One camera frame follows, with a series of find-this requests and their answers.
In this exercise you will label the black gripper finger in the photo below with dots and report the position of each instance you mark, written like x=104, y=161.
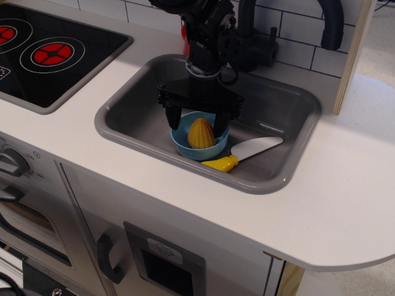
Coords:
x=220, y=124
x=173, y=114

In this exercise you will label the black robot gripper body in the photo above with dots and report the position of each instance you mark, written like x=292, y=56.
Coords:
x=208, y=96

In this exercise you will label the yellow toy corn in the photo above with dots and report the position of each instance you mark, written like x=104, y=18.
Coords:
x=201, y=134

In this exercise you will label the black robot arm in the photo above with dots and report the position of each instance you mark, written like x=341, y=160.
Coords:
x=209, y=26

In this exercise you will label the light blue plastic bowl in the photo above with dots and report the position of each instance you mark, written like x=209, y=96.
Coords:
x=180, y=135

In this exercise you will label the grey toy sink basin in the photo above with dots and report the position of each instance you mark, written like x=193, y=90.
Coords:
x=134, y=118

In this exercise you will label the red plastic cup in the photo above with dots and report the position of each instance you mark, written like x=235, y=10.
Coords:
x=186, y=43

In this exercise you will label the black toy faucet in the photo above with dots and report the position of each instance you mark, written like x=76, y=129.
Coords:
x=300, y=28

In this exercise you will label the black toy stove top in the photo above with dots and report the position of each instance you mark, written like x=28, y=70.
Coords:
x=46, y=59

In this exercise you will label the grey dispenser panel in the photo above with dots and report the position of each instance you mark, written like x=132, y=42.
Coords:
x=166, y=265

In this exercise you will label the grey oven knob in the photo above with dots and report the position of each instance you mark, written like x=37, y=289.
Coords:
x=13, y=163

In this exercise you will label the toy oven door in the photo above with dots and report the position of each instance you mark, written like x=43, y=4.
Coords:
x=40, y=223

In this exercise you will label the wooden side panel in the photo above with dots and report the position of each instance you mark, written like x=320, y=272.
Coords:
x=361, y=29

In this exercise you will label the yellow handled toy spatula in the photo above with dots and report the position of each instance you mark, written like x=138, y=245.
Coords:
x=242, y=151

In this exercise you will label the dark grey cabinet handle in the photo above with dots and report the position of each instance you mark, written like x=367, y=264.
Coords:
x=103, y=248

